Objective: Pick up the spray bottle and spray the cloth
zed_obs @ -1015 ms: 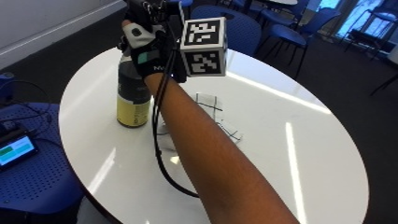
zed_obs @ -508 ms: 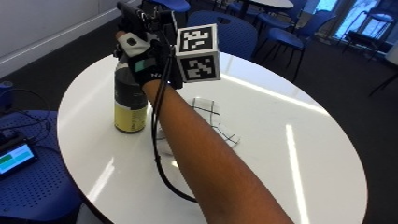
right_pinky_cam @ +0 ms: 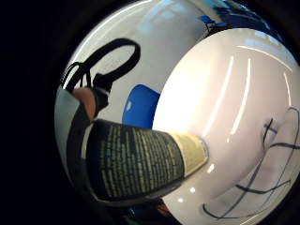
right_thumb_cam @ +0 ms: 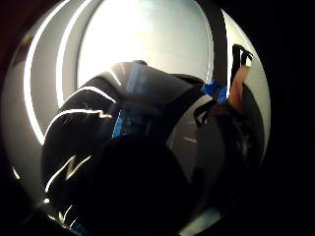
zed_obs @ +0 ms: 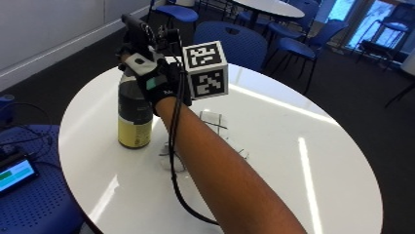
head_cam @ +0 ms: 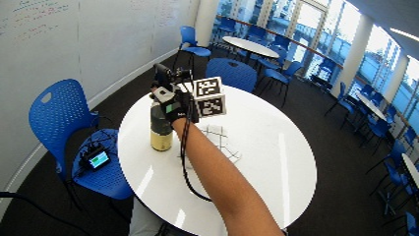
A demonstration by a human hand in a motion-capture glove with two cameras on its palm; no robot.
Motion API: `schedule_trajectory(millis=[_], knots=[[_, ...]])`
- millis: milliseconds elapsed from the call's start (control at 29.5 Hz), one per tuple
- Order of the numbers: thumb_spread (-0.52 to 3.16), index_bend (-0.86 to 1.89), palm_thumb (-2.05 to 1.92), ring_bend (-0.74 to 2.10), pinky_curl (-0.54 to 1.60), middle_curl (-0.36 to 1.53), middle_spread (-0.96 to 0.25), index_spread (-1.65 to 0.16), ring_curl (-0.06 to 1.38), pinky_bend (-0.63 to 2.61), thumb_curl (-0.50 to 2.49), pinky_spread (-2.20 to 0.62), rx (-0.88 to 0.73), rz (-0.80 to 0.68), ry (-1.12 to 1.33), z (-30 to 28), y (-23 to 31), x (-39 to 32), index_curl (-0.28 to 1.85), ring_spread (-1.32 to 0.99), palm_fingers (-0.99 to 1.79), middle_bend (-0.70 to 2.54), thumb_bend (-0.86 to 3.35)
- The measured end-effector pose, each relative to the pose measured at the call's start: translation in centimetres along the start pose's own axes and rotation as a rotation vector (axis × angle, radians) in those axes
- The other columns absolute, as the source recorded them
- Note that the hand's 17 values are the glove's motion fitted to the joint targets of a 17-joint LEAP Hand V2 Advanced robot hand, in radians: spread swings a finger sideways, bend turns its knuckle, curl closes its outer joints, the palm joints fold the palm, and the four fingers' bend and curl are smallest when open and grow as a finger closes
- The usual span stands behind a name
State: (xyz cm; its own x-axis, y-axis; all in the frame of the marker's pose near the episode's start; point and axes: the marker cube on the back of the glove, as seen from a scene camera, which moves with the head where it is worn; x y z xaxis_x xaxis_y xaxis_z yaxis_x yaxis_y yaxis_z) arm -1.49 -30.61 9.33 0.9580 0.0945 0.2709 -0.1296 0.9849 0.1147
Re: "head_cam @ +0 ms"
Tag blue perforated chair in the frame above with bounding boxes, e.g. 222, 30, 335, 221
173, 25, 213, 73
205, 57, 259, 94
28, 78, 134, 202
255, 60, 303, 108

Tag white cube of black markers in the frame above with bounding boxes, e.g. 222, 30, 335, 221
191, 76, 227, 119

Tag dark bottle with yellow base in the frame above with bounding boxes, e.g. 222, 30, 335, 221
149, 99, 174, 152

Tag white round column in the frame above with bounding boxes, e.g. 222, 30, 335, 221
193, 0, 221, 47
334, 22, 375, 97

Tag small white round table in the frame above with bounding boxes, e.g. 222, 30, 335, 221
221, 35, 282, 61

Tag group of distant blue chairs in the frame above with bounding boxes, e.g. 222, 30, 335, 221
211, 16, 294, 72
323, 81, 419, 236

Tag small black device with screen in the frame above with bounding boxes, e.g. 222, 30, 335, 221
82, 148, 113, 171

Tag wooden handrail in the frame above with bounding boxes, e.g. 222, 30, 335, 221
214, 14, 419, 134

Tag large white round table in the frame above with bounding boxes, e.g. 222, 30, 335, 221
117, 82, 319, 236

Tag person's grey trousers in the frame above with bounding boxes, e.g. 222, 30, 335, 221
126, 196, 185, 236

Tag white table by window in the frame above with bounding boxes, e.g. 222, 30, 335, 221
355, 90, 388, 122
399, 151, 419, 190

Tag long ceiling light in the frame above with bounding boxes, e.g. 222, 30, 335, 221
388, 27, 419, 43

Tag bundle of black device cables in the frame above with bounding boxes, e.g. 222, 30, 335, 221
77, 128, 121, 155

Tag white wire rack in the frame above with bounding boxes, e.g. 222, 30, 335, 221
178, 123, 243, 165

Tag black glove cable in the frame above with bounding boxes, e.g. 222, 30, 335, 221
178, 97, 214, 203

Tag thick black floor cable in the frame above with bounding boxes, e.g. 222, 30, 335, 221
0, 191, 90, 236

